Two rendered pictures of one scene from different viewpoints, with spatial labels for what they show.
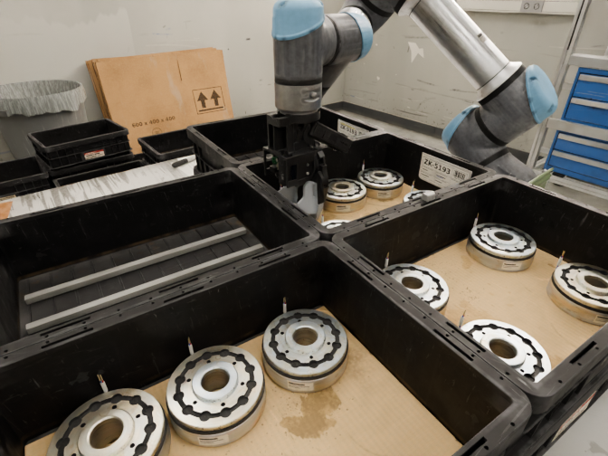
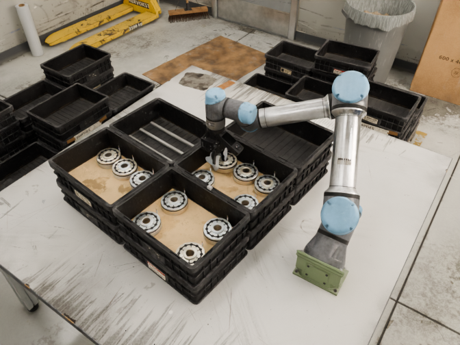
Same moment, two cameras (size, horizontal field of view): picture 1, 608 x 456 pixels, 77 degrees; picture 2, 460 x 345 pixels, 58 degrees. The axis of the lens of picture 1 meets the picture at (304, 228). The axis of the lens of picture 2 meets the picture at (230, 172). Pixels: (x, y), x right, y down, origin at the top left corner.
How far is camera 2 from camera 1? 153 cm
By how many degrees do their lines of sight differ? 57
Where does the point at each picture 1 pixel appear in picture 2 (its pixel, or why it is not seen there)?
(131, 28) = not seen: outside the picture
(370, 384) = not seen: hidden behind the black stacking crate
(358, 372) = not seen: hidden behind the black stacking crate
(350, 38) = (231, 114)
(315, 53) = (209, 111)
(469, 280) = (194, 222)
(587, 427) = (161, 283)
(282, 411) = (124, 183)
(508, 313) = (175, 233)
